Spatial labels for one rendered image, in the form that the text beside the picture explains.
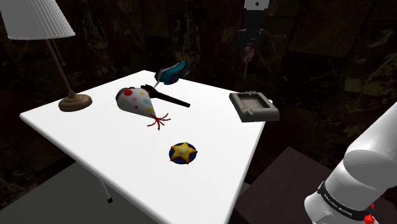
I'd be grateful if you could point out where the white polka dot party hat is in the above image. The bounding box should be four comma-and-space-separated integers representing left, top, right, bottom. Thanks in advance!
115, 87, 172, 131

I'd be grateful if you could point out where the black wrench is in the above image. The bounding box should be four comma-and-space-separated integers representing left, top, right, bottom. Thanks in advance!
140, 83, 192, 109

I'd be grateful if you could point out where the dark brown robot stand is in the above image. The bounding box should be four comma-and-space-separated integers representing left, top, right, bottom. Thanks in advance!
233, 146, 397, 224

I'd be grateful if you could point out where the blue disc with yellow star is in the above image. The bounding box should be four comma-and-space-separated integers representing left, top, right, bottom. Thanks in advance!
168, 141, 199, 165

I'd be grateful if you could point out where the white table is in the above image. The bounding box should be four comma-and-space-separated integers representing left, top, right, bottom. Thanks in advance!
19, 69, 274, 224

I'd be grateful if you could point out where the grey ashtray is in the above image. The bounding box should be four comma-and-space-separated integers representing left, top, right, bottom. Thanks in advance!
228, 90, 281, 123

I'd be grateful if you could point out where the white shade brass table lamp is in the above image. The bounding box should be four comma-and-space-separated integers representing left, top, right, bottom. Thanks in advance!
0, 0, 94, 113

